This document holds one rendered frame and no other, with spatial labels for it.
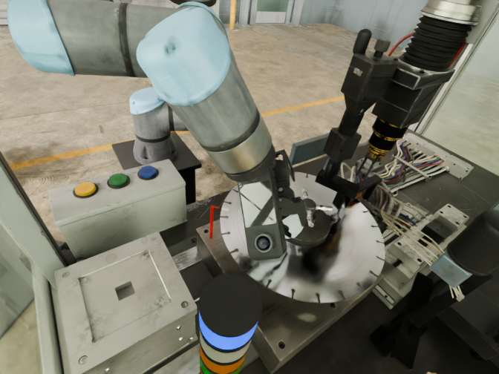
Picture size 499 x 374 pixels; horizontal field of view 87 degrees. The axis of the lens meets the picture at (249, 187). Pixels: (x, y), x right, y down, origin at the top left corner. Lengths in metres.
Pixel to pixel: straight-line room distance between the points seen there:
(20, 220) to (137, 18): 0.34
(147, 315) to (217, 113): 0.35
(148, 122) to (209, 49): 0.69
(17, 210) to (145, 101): 0.50
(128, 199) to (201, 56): 0.47
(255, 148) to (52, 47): 0.23
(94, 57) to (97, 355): 0.39
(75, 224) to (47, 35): 0.41
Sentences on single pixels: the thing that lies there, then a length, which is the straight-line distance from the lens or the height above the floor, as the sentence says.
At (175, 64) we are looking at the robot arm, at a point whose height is 1.27.
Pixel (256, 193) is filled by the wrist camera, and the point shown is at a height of 1.12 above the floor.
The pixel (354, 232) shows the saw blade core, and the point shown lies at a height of 0.95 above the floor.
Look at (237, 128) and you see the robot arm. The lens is 0.26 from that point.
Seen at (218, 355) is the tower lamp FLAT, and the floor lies 1.12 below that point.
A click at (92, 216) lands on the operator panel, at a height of 0.88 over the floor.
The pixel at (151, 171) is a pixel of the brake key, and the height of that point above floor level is 0.91.
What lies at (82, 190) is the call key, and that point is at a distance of 0.69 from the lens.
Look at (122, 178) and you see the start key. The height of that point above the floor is 0.91.
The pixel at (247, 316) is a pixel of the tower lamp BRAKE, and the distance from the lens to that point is 0.20.
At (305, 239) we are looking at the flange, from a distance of 0.51.
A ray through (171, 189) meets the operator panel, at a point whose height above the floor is 0.89.
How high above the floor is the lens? 1.35
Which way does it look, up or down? 41 degrees down
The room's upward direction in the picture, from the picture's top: 9 degrees clockwise
